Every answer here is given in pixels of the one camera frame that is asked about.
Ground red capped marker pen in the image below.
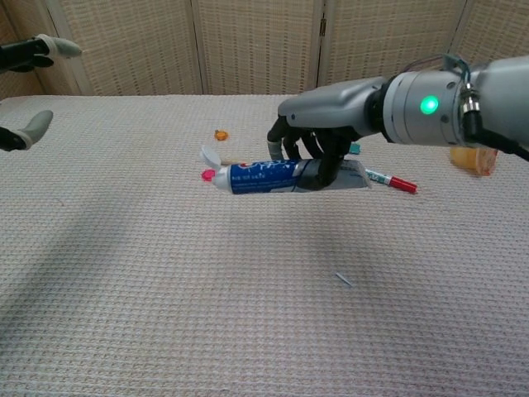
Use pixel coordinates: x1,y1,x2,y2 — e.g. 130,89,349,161
365,168,419,195

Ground woven folding screen panel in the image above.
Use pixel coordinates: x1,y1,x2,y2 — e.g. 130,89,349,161
0,0,83,101
317,0,473,88
189,0,326,96
43,0,206,97
450,0,529,69

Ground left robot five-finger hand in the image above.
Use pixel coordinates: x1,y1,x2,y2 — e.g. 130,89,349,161
0,34,83,152

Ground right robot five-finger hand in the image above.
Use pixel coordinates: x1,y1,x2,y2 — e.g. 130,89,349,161
266,76,390,192

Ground beige woven tablecloth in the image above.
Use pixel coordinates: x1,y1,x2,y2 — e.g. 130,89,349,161
0,93,529,397

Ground blue white toothpaste tube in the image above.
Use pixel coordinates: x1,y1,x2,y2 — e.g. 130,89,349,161
199,144,374,196

